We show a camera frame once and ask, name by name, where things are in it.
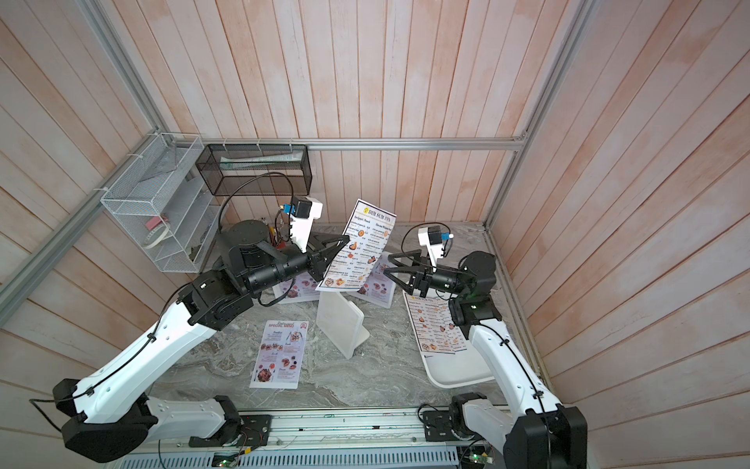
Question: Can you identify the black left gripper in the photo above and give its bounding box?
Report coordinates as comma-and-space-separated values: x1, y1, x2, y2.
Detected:
245, 231, 351, 293

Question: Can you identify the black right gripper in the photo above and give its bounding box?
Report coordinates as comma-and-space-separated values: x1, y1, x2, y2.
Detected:
389, 254, 471, 305

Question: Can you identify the dim sum menu sheet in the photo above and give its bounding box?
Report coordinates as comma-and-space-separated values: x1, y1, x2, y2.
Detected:
316, 199, 396, 292

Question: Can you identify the white menu holder front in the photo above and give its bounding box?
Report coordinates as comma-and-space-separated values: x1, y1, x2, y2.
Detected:
316, 292, 370, 360

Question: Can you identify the white menu holder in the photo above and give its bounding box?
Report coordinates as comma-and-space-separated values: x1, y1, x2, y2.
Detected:
273, 273, 320, 304
316, 292, 370, 360
352, 251, 396, 309

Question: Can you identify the red special menu sheet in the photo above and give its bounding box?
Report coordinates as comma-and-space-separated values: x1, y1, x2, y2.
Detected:
250, 320, 309, 390

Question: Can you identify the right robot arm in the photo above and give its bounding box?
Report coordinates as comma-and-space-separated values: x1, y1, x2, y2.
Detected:
385, 250, 588, 468

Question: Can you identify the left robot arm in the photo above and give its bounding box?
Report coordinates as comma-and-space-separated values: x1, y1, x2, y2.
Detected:
53, 220, 350, 463

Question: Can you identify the white menu holder back right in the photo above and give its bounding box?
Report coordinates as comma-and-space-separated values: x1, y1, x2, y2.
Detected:
352, 251, 396, 309

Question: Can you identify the white menu holder back left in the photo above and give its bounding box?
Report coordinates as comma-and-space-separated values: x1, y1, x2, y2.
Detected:
273, 273, 320, 304

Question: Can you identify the dim sum menu in tray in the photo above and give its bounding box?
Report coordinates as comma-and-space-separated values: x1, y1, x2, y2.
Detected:
404, 293, 467, 355

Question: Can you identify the white plastic tray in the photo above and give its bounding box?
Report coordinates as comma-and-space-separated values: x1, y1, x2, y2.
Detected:
402, 289, 499, 390

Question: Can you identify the black mesh basket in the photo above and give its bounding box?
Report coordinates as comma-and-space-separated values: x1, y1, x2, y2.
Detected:
195, 143, 313, 197

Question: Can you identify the white tape roll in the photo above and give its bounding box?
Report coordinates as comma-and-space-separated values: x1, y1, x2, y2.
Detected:
143, 224, 171, 250

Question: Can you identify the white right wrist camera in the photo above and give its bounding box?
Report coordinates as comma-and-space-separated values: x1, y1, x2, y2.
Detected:
418, 224, 454, 267

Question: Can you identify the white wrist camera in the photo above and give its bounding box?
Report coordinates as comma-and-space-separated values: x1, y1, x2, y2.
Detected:
282, 195, 323, 253
418, 224, 454, 267

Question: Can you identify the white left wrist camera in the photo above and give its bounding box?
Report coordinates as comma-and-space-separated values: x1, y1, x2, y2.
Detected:
282, 195, 323, 253

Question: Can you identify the white wire shelf rack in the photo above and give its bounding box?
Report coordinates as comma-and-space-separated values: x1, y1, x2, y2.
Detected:
102, 132, 219, 274

